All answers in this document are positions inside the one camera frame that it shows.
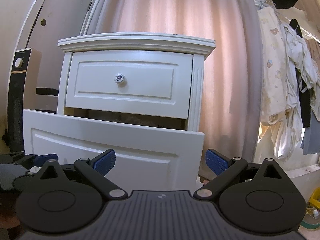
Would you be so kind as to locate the white wooden nightstand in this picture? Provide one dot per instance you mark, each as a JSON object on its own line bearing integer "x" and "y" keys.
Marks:
{"x": 199, "y": 48}

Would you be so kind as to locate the green tape roll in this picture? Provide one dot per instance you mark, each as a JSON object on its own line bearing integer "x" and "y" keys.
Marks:
{"x": 311, "y": 223}

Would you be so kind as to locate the white drawer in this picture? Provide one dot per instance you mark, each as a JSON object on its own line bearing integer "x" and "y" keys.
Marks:
{"x": 158, "y": 83}
{"x": 147, "y": 158}

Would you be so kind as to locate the cream bear print garment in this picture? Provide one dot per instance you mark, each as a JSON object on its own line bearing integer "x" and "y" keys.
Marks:
{"x": 274, "y": 67}

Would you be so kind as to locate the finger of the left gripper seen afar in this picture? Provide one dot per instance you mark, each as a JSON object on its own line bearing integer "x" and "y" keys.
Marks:
{"x": 40, "y": 160}

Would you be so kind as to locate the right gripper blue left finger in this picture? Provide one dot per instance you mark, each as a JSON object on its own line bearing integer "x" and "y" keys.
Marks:
{"x": 94, "y": 172}

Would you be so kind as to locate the floral ceramic drawer knob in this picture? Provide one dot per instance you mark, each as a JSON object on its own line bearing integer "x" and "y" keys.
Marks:
{"x": 120, "y": 79}

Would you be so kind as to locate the yellow plastic bin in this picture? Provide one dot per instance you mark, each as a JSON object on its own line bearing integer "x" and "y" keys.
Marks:
{"x": 314, "y": 199}

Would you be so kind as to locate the white hanging garment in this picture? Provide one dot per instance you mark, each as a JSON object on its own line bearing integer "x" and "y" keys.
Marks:
{"x": 298, "y": 57}

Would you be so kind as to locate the black and beige tower heater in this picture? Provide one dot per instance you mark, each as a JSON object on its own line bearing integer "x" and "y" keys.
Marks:
{"x": 21, "y": 94}

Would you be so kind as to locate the grey blue hanging garment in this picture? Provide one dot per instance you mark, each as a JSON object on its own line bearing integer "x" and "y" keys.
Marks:
{"x": 310, "y": 142}

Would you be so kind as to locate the black hanging garment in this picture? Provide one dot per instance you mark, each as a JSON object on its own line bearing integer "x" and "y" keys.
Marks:
{"x": 304, "y": 96}

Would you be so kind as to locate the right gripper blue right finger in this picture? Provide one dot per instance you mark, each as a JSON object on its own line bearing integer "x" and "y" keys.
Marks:
{"x": 227, "y": 172}

